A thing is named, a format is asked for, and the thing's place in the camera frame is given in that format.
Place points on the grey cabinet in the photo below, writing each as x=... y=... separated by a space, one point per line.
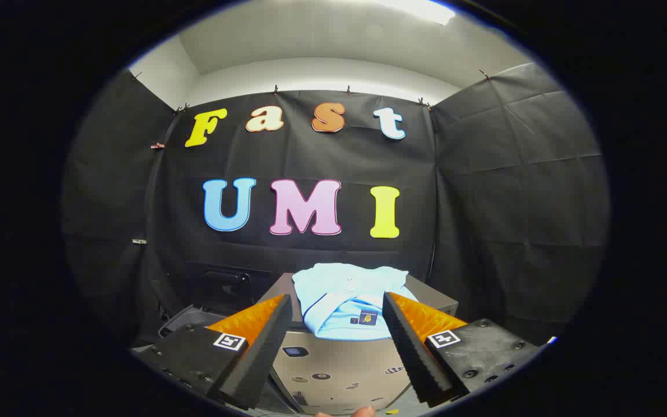
x=339 y=365

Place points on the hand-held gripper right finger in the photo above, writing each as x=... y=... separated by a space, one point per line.
x=411 y=353

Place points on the dark grey washing machine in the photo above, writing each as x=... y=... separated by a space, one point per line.
x=223 y=286

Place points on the black backdrop cloth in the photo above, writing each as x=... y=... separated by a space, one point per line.
x=484 y=202

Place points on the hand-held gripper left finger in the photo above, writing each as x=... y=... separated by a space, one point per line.
x=264 y=353

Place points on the light blue polo shirt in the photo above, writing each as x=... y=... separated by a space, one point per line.
x=339 y=295

